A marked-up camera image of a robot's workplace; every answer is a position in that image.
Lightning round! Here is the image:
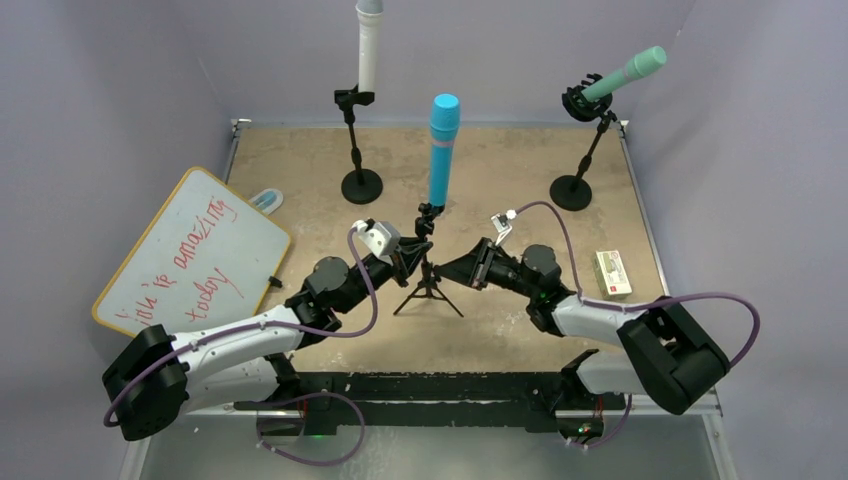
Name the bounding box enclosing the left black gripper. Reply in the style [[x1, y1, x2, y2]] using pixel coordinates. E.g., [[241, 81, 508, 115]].
[[337, 236, 431, 314]]

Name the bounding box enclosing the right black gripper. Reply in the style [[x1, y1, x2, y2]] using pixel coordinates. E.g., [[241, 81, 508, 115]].
[[435, 237, 538, 298]]

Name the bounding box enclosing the black tripod mic stand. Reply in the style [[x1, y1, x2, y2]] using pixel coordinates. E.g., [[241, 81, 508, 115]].
[[393, 203, 464, 318]]

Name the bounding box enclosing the blue microphone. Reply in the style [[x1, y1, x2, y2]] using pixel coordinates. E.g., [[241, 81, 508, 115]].
[[428, 93, 461, 208]]

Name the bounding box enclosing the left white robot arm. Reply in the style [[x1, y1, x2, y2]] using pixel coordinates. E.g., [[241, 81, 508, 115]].
[[102, 237, 433, 441]]

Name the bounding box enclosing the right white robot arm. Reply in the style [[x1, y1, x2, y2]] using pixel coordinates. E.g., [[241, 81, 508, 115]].
[[435, 238, 731, 415]]

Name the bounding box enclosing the black round-base stand left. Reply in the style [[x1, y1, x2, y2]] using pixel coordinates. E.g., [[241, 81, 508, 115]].
[[334, 85, 383, 205]]

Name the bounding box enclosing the black round-base stand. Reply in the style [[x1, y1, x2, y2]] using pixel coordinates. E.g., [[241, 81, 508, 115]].
[[550, 82, 619, 213], [334, 85, 383, 205]]

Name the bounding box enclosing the black round-base stand right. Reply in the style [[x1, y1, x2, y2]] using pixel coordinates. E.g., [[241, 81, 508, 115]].
[[550, 82, 619, 213]]

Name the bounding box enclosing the white microphone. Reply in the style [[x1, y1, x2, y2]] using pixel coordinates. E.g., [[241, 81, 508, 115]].
[[356, 0, 384, 93]]

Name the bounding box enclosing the green microphone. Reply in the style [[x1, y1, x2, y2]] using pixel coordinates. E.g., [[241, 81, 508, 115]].
[[582, 46, 667, 102]]

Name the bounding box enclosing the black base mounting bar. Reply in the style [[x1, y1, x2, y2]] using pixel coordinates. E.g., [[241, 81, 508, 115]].
[[234, 354, 626, 438]]

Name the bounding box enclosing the whiteboard eraser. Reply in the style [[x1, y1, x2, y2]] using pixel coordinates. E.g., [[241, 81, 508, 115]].
[[250, 188, 284, 216]]

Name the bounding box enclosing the small white green box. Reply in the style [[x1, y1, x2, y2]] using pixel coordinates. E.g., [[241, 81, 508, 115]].
[[594, 250, 633, 299]]

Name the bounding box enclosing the yellow-framed whiteboard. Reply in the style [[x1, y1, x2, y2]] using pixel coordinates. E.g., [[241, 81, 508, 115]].
[[92, 167, 291, 336]]

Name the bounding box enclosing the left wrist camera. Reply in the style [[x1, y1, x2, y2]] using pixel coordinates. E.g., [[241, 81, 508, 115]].
[[352, 219, 401, 263]]

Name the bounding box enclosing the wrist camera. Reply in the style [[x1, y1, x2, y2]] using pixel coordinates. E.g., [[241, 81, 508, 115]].
[[490, 210, 517, 247], [352, 219, 401, 263]]

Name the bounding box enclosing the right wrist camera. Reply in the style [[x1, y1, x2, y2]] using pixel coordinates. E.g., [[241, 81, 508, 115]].
[[490, 210, 517, 247]]

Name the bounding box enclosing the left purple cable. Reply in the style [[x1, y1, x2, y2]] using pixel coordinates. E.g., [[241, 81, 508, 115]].
[[102, 228, 381, 429]]

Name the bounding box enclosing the purple cable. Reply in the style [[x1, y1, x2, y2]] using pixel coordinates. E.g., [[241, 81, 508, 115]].
[[102, 228, 381, 429], [513, 201, 762, 369]]

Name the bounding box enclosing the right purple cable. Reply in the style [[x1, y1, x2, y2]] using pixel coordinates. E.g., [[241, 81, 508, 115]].
[[513, 201, 762, 369]]

